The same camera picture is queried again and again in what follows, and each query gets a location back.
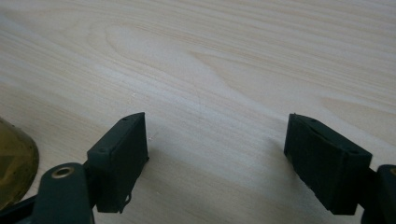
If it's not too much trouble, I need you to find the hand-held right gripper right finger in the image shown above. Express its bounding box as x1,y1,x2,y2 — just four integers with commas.
283,113,374,216

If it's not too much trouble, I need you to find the olive green round object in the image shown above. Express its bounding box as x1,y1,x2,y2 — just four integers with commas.
0,117,40,210

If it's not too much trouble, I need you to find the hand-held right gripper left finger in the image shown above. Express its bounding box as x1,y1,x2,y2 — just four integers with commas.
86,112,149,215

